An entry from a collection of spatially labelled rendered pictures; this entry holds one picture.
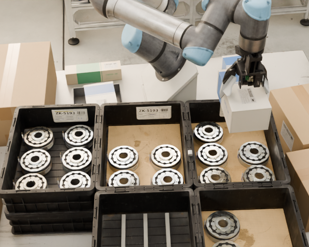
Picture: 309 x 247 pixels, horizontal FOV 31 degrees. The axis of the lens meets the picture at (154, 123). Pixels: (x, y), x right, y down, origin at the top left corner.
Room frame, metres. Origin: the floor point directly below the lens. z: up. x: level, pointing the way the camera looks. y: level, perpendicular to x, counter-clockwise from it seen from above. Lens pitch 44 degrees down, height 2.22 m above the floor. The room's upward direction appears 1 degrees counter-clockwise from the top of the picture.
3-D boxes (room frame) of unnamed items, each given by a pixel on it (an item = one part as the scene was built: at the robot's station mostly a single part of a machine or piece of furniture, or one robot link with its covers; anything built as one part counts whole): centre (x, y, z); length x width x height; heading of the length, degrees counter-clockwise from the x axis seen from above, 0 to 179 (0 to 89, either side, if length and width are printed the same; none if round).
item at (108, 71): (1.89, 0.26, 0.73); 0.24 x 0.06 x 0.06; 97
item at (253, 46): (1.26, -0.28, 1.33); 0.08 x 0.08 x 0.05
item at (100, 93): (1.64, 0.21, 0.75); 0.20 x 0.12 x 0.09; 10
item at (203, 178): (1.16, -0.19, 0.86); 0.10 x 0.10 x 0.01
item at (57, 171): (1.26, 0.34, 0.87); 0.40 x 0.30 x 0.11; 1
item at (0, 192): (1.26, 0.34, 0.92); 0.40 x 0.30 x 0.02; 1
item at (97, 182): (1.26, 0.04, 0.92); 0.40 x 0.30 x 0.02; 1
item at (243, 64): (1.26, -0.28, 1.25); 0.09 x 0.08 x 0.12; 6
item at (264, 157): (1.27, -0.34, 0.86); 0.10 x 0.10 x 0.01
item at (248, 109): (1.28, -0.28, 1.09); 0.20 x 0.12 x 0.09; 6
